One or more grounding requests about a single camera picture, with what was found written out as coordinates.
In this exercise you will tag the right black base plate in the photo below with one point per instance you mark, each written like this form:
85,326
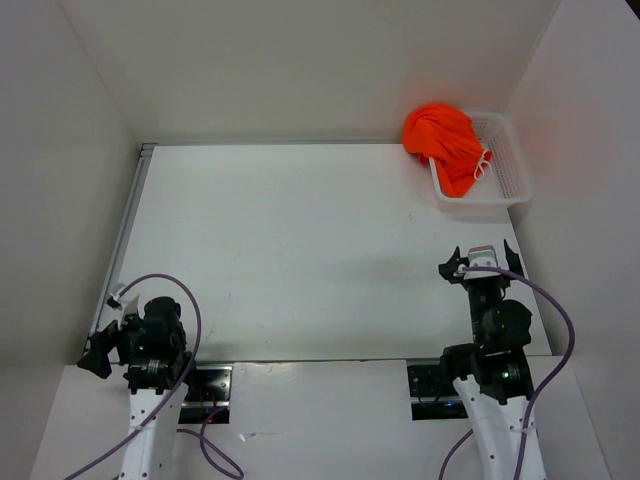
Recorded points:
431,396

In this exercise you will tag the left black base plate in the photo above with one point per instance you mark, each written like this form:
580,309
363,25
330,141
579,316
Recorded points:
209,395

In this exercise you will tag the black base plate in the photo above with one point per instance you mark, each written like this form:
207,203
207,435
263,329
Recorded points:
209,395
431,396

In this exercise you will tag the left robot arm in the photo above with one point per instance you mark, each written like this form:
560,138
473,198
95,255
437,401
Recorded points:
151,343

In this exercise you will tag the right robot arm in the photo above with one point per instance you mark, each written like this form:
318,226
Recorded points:
491,374

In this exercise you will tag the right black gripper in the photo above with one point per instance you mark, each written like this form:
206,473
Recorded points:
448,269

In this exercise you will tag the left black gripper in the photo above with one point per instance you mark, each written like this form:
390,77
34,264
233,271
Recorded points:
97,359

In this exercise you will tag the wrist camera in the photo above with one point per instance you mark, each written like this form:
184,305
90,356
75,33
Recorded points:
482,256
121,305

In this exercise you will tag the white plastic basket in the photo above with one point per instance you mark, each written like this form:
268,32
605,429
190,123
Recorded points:
505,181

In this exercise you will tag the orange mesh shorts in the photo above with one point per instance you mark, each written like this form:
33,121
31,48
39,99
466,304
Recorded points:
443,134

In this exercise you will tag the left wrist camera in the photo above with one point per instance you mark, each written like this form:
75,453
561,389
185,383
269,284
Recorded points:
121,305

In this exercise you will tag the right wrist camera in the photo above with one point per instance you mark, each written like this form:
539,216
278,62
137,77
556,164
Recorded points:
482,256

